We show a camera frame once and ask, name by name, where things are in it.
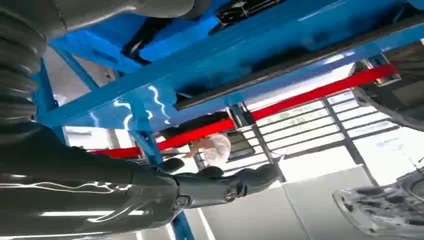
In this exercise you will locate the red steel bar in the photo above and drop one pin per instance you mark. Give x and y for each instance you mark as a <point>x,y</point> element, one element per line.
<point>298,97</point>

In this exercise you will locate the person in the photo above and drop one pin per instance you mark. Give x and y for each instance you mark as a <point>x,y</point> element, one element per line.
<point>215,149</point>

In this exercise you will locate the grey window grille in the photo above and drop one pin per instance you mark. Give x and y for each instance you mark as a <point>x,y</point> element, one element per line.
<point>348,140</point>

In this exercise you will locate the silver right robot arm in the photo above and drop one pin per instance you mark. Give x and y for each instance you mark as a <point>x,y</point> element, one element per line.
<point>16,66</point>

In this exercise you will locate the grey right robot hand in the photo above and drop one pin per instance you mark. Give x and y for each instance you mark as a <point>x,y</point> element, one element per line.
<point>66,198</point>

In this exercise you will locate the blue steel rack frame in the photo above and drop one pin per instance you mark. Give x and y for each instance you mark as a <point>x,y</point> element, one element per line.
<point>232,59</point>

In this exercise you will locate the stamped grey metal panel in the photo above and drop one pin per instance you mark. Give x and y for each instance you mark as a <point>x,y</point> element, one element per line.
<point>381,205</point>

